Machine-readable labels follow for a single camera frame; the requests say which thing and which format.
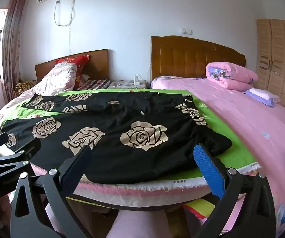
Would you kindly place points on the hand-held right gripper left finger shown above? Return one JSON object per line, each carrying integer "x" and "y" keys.
{"x": 79, "y": 168}

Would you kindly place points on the pale pink floral quilt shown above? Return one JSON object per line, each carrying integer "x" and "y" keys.
{"x": 58, "y": 79}

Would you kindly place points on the pink folded quilt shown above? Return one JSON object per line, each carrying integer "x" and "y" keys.
{"x": 231, "y": 76}

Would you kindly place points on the floral covered bedside table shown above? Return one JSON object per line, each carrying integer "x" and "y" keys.
{"x": 122, "y": 84}

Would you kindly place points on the small plain wooden headboard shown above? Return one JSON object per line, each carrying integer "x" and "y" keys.
{"x": 97, "y": 64}

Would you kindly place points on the white charger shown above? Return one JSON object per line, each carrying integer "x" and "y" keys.
{"x": 137, "y": 80}

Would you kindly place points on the striped maroon curtain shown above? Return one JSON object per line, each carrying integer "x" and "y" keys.
{"x": 12, "y": 42}

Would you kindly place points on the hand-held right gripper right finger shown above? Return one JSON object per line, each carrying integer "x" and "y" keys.
{"x": 208, "y": 168}

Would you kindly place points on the red patterned pillow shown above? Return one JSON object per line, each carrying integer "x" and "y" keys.
{"x": 70, "y": 60}

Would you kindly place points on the checked cloth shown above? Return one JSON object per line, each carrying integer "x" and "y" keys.
{"x": 95, "y": 83}

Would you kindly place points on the large padded wooden headboard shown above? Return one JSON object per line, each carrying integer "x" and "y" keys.
{"x": 182, "y": 59}

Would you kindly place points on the yellow red cloth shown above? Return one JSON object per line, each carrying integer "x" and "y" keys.
{"x": 199, "y": 207}

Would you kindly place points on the brown plush toy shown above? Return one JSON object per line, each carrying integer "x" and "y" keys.
{"x": 24, "y": 85}

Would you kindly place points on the light wooden wardrobe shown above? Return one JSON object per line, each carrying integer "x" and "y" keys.
{"x": 281, "y": 54}

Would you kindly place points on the white wall socket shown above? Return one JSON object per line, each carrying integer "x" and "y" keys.
{"x": 186, "y": 31}

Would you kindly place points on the person's pink clothed leg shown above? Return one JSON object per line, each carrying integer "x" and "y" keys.
{"x": 137, "y": 225}

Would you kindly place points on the black rose print pants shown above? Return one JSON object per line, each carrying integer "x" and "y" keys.
{"x": 112, "y": 119}

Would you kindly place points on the purple white small pillow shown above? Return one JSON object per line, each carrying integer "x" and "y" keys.
{"x": 263, "y": 99}

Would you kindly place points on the green printed bed sheet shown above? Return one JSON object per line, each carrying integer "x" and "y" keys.
{"x": 231, "y": 157}

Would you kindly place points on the pink bed sheet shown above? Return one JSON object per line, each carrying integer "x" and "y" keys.
{"x": 244, "y": 119}

